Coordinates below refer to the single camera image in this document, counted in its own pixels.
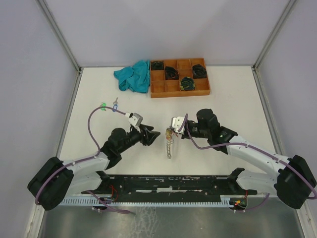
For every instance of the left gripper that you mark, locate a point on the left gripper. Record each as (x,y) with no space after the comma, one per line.
(150,136)

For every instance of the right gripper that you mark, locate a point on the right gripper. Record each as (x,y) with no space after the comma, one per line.
(184,136)

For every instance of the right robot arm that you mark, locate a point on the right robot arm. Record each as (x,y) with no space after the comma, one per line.
(290,179)

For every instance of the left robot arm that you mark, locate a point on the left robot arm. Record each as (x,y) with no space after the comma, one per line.
(57,179)

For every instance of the blue tag key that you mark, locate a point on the blue tag key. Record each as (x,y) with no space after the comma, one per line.
(115,105)

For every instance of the green tag key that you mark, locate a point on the green tag key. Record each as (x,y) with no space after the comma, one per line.
(103,107)

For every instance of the teal cloth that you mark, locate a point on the teal cloth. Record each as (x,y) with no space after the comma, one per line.
(135,78)

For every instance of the rolled black orange sock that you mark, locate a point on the rolled black orange sock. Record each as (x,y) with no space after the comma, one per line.
(171,73)

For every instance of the rolled dark sock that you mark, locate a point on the rolled dark sock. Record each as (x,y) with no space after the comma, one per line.
(157,65)

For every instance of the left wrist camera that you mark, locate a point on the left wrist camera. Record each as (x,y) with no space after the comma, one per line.
(135,120)

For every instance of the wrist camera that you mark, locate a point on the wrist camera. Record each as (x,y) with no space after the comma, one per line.
(135,120)
(178,124)

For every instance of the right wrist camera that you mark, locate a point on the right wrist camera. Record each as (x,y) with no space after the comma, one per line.
(178,124)

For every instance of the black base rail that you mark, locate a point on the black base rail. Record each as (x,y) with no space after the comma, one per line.
(169,188)

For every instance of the white cable duct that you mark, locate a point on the white cable duct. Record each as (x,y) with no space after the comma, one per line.
(92,201)

